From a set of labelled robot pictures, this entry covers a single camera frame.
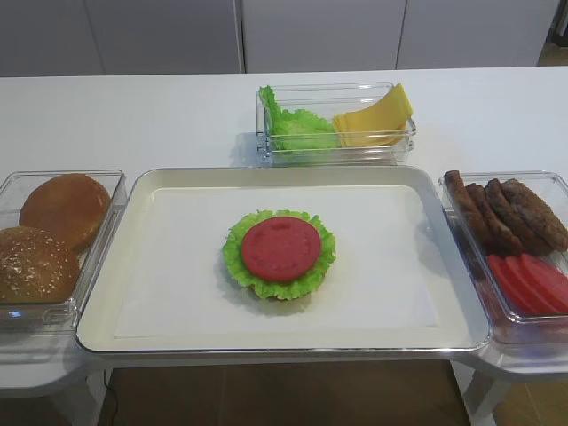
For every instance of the brown meat patty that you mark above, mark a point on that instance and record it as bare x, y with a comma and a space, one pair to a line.
486, 213
536, 213
468, 209
518, 235

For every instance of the green lettuce leaf on tray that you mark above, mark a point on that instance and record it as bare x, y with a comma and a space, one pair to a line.
265, 289

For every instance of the green lettuce in container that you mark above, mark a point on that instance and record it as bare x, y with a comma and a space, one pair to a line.
297, 130

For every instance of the clear lettuce and cheese container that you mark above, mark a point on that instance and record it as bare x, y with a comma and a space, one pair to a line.
328, 101

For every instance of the yellow cheese slices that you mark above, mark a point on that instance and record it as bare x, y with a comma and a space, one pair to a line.
377, 124

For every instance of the red tomato slice on tray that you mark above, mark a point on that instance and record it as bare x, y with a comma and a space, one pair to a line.
281, 248

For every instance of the white serving tray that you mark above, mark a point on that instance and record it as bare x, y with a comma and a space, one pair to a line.
398, 282

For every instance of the plain brown bun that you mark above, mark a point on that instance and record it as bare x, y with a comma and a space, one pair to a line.
71, 207

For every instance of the clear patty and tomato container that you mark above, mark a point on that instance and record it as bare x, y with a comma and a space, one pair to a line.
509, 326

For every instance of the clear bun container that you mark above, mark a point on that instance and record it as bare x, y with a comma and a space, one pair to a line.
55, 317

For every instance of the red tomato slice left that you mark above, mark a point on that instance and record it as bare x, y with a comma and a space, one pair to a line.
512, 287

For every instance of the sesame seed bun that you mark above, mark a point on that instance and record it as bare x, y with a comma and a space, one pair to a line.
35, 267

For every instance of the brown meat patty front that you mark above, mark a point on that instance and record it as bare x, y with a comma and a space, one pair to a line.
536, 213

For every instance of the red tomato slice right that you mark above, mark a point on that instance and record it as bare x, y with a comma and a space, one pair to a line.
547, 281

